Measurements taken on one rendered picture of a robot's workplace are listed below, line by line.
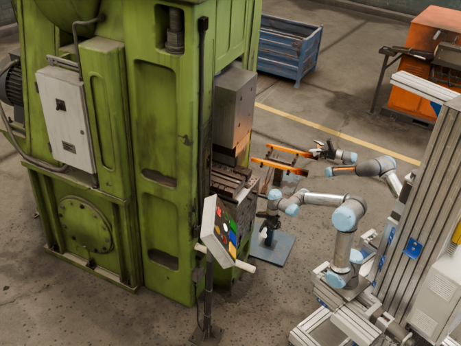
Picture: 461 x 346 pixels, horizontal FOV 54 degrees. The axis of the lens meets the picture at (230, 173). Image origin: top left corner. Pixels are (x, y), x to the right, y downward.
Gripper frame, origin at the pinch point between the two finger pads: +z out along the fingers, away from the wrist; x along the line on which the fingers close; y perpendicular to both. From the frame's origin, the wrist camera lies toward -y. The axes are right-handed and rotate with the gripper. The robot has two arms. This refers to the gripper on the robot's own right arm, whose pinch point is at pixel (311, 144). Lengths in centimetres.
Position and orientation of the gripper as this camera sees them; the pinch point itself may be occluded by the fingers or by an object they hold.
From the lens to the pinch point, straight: 355.0
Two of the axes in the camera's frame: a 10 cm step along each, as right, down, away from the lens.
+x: 3.7, -5.4, 7.6
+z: -9.3, -2.6, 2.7
